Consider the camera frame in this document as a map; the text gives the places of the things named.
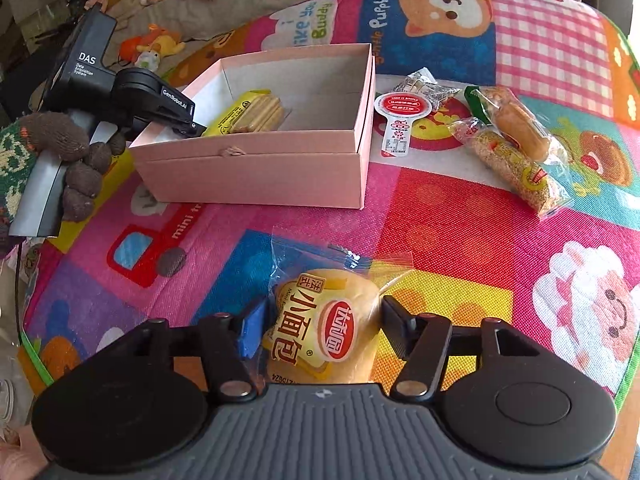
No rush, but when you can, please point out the person's left hand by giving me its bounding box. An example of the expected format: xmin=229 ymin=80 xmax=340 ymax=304
xmin=0 ymin=112 xmax=127 ymax=256

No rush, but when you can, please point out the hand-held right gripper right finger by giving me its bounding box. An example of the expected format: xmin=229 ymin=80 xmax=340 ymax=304
xmin=381 ymin=296 xmax=521 ymax=404

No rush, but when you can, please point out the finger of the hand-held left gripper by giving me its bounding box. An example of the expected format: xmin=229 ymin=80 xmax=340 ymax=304
xmin=167 ymin=117 xmax=208 ymax=139

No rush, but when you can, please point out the white green small toy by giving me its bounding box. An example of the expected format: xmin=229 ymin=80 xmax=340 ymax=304
xmin=134 ymin=50 xmax=162 ymax=72

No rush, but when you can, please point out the red lid jelly cup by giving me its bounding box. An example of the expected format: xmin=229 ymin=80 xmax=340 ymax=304
xmin=374 ymin=91 xmax=433 ymax=158

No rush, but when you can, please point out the pink cardboard box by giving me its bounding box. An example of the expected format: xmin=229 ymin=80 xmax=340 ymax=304
xmin=129 ymin=43 xmax=377 ymax=210

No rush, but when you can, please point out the yellow wafer packet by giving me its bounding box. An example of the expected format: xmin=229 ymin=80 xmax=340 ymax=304
xmin=200 ymin=89 xmax=285 ymax=137

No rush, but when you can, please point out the orange plush toy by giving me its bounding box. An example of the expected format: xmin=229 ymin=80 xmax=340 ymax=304
xmin=119 ymin=24 xmax=186 ymax=59

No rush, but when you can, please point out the colourful cartoon play mat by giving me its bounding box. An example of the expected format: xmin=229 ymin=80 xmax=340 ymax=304
xmin=20 ymin=0 xmax=640 ymax=411

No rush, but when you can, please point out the small yellow bread packet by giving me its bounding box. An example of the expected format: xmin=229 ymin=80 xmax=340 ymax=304
xmin=270 ymin=227 xmax=415 ymax=387

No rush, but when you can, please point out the sesame stick packet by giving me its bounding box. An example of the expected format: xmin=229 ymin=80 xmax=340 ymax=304
xmin=447 ymin=116 xmax=573 ymax=218

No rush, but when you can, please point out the dark cabinet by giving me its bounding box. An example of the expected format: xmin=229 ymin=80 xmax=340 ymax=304
xmin=0 ymin=0 xmax=101 ymax=111

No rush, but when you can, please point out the beige sofa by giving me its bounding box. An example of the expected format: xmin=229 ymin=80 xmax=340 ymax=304
xmin=75 ymin=0 xmax=486 ymax=92

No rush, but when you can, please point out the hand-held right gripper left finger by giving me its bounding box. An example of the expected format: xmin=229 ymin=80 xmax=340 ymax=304
xmin=132 ymin=296 xmax=273 ymax=404

